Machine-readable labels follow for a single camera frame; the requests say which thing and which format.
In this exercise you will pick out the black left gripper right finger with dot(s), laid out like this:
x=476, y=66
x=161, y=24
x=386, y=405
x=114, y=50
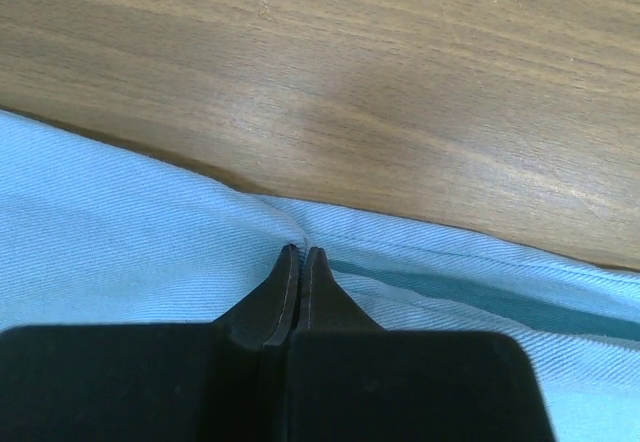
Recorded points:
x=352, y=380

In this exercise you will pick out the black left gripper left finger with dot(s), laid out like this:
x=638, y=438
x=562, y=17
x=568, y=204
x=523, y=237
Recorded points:
x=219, y=380

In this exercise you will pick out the light blue trousers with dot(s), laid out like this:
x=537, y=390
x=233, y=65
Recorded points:
x=91, y=233

